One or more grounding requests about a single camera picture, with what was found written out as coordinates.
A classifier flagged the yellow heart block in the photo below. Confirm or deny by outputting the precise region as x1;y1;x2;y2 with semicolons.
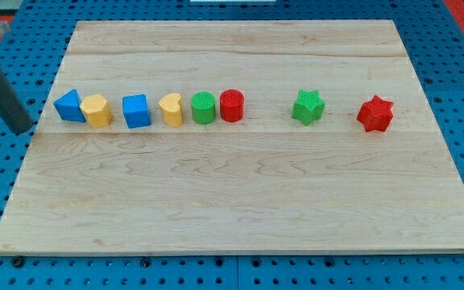
159;93;183;127

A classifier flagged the wooden board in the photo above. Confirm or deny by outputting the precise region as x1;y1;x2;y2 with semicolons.
0;20;464;257

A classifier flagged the red star block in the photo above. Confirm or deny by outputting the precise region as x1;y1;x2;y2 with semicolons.
357;95;394;132

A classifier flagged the yellow hexagon block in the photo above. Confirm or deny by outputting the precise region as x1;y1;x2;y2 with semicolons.
80;94;114;128

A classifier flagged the blue triangle block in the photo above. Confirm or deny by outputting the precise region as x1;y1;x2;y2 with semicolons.
53;89;85;122

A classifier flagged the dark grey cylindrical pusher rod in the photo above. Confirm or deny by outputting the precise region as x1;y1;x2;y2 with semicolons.
0;69;33;135

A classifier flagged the green star block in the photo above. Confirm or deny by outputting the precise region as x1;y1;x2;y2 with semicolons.
292;89;325;126

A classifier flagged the green cylinder block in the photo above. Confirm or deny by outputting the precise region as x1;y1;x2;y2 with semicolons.
191;91;216;125

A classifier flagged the red cylinder block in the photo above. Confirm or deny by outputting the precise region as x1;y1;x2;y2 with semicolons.
219;89;245;122

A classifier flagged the blue cube block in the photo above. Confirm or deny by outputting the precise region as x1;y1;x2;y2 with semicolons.
122;94;151;128

